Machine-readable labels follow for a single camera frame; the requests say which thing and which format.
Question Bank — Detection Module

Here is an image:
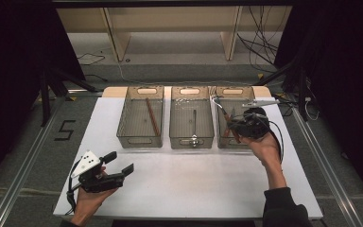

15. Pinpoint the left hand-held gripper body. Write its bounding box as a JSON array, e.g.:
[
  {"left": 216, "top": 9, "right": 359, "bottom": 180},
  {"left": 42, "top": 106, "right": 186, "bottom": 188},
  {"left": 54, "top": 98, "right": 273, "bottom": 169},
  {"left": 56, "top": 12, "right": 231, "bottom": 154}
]
[{"left": 70, "top": 150, "right": 127, "bottom": 194}]

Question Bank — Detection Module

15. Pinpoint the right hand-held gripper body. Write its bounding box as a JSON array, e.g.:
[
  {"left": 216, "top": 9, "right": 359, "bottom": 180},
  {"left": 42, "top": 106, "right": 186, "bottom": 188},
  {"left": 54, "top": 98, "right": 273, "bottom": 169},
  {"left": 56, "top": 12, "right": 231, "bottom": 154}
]
[{"left": 235, "top": 99, "right": 280, "bottom": 140}]

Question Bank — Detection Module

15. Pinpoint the wooden handled knife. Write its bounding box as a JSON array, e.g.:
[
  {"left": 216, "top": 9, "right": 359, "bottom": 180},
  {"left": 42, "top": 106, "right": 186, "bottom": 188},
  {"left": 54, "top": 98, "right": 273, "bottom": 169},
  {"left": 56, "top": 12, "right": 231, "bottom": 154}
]
[{"left": 221, "top": 107, "right": 236, "bottom": 139}]

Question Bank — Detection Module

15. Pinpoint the smoky clear plastic bin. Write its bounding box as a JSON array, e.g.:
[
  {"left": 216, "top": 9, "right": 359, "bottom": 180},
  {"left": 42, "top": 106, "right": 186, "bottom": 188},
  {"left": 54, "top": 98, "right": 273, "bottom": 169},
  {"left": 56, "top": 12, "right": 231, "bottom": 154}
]
[
  {"left": 116, "top": 85, "right": 165, "bottom": 149},
  {"left": 168, "top": 85, "right": 216, "bottom": 150},
  {"left": 215, "top": 85, "right": 267, "bottom": 150}
]

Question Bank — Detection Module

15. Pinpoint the brown wooden chopstick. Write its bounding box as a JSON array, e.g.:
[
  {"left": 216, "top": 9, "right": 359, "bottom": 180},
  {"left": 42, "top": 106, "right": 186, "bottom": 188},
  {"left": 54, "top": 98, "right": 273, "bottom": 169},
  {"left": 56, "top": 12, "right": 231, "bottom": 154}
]
[
  {"left": 147, "top": 97, "right": 161, "bottom": 136},
  {"left": 145, "top": 97, "right": 159, "bottom": 137}
]

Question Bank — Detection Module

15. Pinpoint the person's left hand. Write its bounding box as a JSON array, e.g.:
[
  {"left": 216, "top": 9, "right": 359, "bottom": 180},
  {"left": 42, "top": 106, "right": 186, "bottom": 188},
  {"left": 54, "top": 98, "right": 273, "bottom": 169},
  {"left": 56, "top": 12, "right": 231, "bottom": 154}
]
[{"left": 72, "top": 187, "right": 119, "bottom": 226}]

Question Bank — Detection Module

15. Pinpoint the person's right hand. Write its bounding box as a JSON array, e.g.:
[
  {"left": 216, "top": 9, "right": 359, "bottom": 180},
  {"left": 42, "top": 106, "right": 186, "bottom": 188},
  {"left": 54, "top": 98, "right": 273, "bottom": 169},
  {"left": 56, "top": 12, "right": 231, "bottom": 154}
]
[{"left": 242, "top": 131, "right": 285, "bottom": 171}]

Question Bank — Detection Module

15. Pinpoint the black metal stand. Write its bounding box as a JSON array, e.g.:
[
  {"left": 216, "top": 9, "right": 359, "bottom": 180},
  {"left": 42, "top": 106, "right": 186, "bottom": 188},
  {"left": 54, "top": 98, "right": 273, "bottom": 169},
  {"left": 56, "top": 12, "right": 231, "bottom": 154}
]
[
  {"left": 39, "top": 67, "right": 99, "bottom": 127},
  {"left": 254, "top": 60, "right": 310, "bottom": 122}
]

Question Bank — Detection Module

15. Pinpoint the dark curtain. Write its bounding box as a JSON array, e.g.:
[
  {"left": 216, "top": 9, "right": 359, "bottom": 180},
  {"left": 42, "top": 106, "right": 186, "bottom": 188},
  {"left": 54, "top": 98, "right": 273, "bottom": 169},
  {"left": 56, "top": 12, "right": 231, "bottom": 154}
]
[
  {"left": 0, "top": 0, "right": 87, "bottom": 194},
  {"left": 273, "top": 0, "right": 363, "bottom": 207}
]

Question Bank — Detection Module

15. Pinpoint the right hand-held gripper cable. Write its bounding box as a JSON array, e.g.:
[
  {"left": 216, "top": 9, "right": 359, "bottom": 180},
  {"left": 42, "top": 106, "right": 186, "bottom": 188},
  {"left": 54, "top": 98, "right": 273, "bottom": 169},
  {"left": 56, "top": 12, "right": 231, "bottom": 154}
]
[{"left": 268, "top": 119, "right": 285, "bottom": 165}]

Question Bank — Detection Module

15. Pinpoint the metal floor rail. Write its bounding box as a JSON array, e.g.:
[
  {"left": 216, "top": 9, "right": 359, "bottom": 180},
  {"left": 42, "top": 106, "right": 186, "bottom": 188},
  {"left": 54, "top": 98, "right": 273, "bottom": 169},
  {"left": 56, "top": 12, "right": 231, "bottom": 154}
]
[
  {"left": 291, "top": 107, "right": 363, "bottom": 227},
  {"left": 0, "top": 97, "right": 68, "bottom": 227}
]

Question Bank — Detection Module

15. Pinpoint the black cable bundle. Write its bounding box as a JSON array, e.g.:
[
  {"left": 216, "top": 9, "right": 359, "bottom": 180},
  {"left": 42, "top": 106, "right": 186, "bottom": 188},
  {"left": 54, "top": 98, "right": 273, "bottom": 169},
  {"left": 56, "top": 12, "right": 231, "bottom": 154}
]
[{"left": 236, "top": 6, "right": 281, "bottom": 74}]

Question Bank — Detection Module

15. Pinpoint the black floor cable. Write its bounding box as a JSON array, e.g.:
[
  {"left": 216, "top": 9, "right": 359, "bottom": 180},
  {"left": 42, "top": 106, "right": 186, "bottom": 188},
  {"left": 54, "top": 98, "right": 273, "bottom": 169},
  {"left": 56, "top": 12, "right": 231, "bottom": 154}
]
[{"left": 77, "top": 52, "right": 107, "bottom": 66}]

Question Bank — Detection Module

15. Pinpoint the light wooden furniture frame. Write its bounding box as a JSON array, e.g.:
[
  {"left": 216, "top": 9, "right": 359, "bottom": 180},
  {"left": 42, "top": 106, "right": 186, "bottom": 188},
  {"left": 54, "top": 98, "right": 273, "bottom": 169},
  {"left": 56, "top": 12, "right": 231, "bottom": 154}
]
[{"left": 56, "top": 7, "right": 292, "bottom": 62}]

